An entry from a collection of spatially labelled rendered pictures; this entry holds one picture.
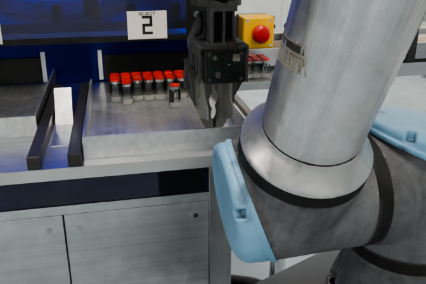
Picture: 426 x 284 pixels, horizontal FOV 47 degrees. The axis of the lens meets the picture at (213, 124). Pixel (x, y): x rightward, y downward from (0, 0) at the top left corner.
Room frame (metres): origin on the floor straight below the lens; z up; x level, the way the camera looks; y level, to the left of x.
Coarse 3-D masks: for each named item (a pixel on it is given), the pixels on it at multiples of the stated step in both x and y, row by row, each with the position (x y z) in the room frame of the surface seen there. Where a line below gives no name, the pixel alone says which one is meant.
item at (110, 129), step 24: (96, 96) 0.99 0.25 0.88; (216, 96) 0.97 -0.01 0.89; (96, 120) 0.83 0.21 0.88; (120, 120) 0.83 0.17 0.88; (144, 120) 0.83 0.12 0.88; (168, 120) 0.83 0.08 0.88; (192, 120) 0.83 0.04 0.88; (240, 120) 0.78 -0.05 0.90; (96, 144) 0.67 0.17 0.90; (120, 144) 0.68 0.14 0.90; (144, 144) 0.69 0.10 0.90; (168, 144) 0.69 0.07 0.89; (192, 144) 0.70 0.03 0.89; (216, 144) 0.71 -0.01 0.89
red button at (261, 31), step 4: (256, 28) 1.08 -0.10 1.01; (260, 28) 1.08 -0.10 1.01; (264, 28) 1.08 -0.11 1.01; (252, 32) 1.09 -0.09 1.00; (256, 32) 1.08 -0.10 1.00; (260, 32) 1.08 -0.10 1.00; (264, 32) 1.08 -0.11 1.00; (268, 32) 1.08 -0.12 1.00; (252, 36) 1.09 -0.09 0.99; (256, 36) 1.08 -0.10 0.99; (260, 36) 1.08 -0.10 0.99; (264, 36) 1.08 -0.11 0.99; (268, 36) 1.08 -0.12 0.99; (256, 40) 1.08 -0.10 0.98; (260, 40) 1.08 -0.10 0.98; (264, 40) 1.08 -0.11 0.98
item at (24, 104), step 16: (48, 80) 1.00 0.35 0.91; (0, 96) 0.99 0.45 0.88; (16, 96) 0.99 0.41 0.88; (32, 96) 0.99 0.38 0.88; (48, 96) 0.94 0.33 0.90; (0, 112) 0.88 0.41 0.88; (16, 112) 0.88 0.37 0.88; (32, 112) 0.88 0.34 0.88; (0, 128) 0.75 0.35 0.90; (16, 128) 0.76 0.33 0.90; (32, 128) 0.76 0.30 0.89
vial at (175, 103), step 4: (172, 88) 0.91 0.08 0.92; (176, 88) 0.91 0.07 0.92; (172, 92) 0.91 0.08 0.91; (176, 92) 0.91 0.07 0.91; (180, 92) 0.92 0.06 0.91; (172, 96) 0.91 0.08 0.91; (176, 96) 0.91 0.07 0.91; (180, 96) 0.91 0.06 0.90; (172, 100) 0.91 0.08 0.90; (176, 100) 0.91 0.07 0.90; (180, 100) 0.91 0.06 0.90; (172, 104) 0.91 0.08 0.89; (176, 104) 0.91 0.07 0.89; (180, 104) 0.91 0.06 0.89
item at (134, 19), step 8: (128, 16) 1.05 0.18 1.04; (136, 16) 1.06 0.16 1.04; (152, 16) 1.06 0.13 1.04; (160, 16) 1.07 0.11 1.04; (128, 24) 1.05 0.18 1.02; (136, 24) 1.06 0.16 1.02; (152, 24) 1.06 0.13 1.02; (160, 24) 1.07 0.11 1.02; (128, 32) 1.05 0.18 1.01; (136, 32) 1.06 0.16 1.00; (160, 32) 1.07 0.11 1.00
